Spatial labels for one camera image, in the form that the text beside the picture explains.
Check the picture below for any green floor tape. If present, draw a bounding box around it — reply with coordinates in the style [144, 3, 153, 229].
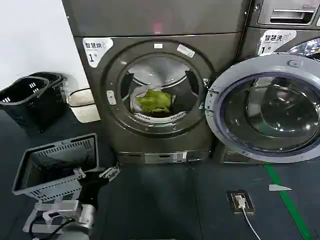
[264, 163, 313, 240]

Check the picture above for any black plastic laundry basket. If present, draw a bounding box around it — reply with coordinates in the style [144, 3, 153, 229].
[28, 71, 70, 106]
[0, 76, 66, 134]

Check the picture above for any grey washing machine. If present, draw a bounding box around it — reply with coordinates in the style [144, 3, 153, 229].
[219, 0, 320, 166]

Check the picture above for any grey plastic laundry basket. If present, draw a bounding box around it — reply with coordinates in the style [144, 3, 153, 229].
[11, 132, 100, 203]

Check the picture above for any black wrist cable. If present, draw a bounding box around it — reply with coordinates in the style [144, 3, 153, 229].
[28, 216, 76, 240]

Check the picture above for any white power cable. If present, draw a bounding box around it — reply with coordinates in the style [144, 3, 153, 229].
[234, 195, 264, 240]

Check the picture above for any round glass dryer door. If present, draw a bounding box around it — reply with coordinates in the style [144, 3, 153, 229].
[204, 53, 320, 165]

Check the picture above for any white lidded bin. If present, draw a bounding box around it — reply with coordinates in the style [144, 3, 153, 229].
[67, 87, 102, 124]

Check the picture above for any grey front-load dryer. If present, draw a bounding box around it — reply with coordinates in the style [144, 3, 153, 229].
[61, 0, 249, 165]

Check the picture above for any metal floor socket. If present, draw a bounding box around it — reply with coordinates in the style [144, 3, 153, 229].
[226, 190, 256, 215]

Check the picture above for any white floor tape piece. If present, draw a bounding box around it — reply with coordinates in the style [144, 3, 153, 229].
[268, 184, 293, 192]

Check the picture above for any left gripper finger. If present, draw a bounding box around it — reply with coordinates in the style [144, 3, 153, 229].
[98, 164, 121, 179]
[72, 167, 88, 181]

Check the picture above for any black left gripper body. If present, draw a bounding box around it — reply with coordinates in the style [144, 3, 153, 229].
[77, 169, 111, 208]

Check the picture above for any green garment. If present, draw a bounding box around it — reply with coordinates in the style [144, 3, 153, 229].
[136, 88, 176, 116]

